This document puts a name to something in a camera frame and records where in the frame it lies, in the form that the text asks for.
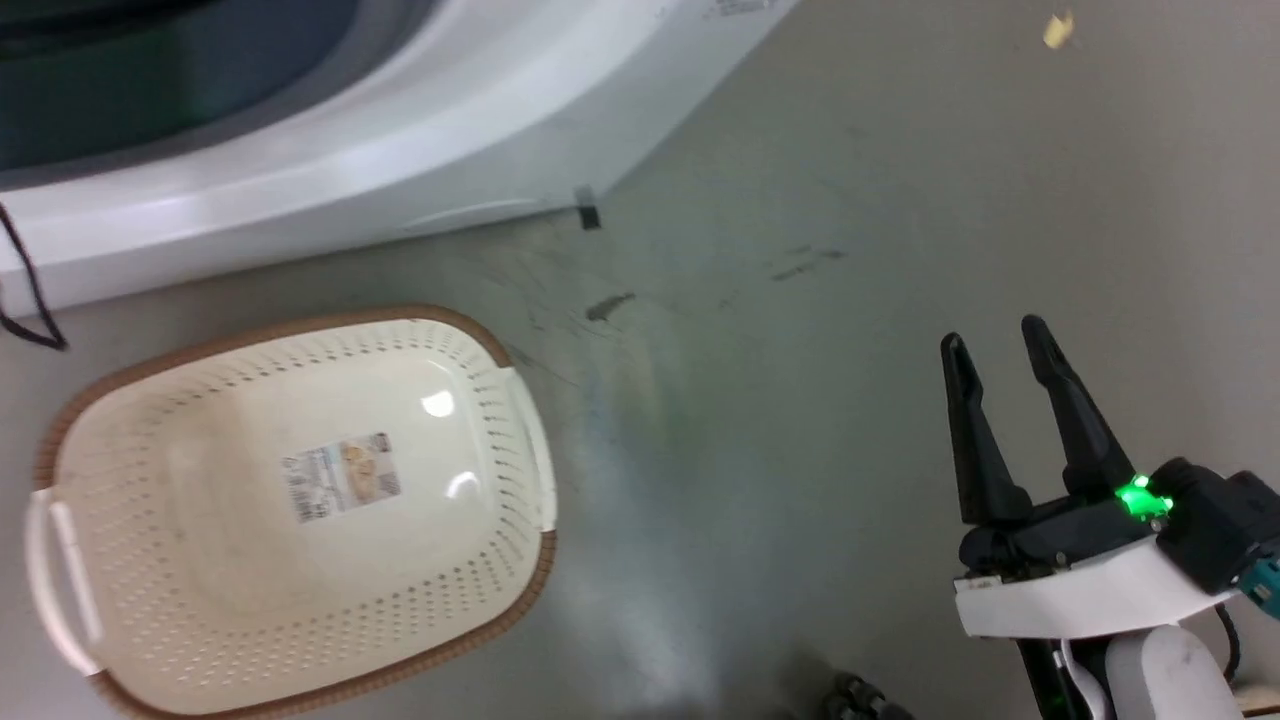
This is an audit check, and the white washing machine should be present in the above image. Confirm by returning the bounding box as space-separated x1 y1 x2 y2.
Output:
0 0 801 318

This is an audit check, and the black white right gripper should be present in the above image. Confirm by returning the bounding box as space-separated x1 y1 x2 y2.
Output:
940 314 1244 641

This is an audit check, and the printed label sticker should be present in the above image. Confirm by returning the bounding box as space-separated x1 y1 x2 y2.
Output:
281 432 403 525

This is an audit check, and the cream laundry basket brown rim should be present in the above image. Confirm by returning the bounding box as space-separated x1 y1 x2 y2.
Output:
24 305 558 720

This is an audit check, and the thin black cable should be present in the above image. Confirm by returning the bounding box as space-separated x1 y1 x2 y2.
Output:
0 203 69 351

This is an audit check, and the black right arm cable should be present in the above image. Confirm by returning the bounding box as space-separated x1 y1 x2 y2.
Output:
1212 603 1244 685

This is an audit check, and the teal connector plug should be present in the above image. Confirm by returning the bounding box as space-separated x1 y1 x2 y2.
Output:
1242 557 1280 619

